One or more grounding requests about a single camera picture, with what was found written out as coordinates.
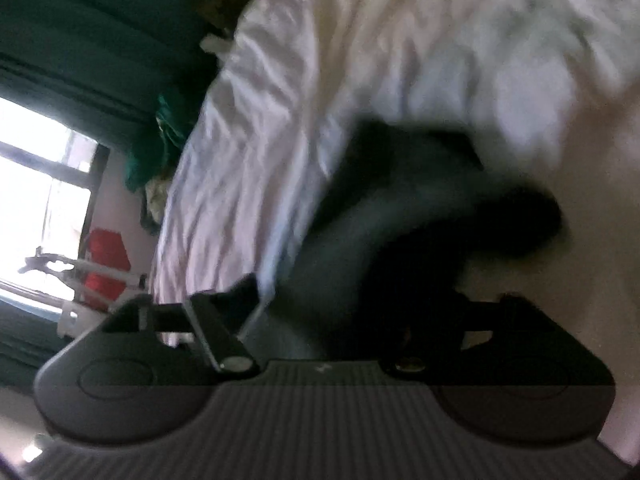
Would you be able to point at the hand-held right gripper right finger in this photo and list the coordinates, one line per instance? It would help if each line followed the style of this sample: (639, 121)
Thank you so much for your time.
(481, 316)

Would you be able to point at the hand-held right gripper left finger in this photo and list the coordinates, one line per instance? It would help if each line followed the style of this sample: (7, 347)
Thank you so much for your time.
(220, 330)

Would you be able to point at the dark grey pants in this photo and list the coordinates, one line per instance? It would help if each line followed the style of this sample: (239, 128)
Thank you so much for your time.
(410, 240)

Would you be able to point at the green clothes pile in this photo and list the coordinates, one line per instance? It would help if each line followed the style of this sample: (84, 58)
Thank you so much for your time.
(160, 135)

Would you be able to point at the white metal rack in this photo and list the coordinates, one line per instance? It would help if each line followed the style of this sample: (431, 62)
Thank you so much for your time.
(107, 274)

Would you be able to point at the red bag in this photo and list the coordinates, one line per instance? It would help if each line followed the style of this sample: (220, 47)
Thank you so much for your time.
(106, 260)

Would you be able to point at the cream knitted cloth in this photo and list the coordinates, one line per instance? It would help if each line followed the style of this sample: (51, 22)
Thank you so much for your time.
(157, 197)

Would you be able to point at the green curtain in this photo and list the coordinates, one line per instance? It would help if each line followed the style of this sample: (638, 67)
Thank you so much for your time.
(80, 25)
(25, 345)

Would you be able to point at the window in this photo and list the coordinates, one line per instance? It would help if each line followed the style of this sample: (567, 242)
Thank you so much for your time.
(35, 170)

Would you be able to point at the pink bed sheet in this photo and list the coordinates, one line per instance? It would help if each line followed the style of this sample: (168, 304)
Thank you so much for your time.
(310, 90)

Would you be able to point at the small white object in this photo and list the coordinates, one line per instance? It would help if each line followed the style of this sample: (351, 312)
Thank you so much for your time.
(215, 44)

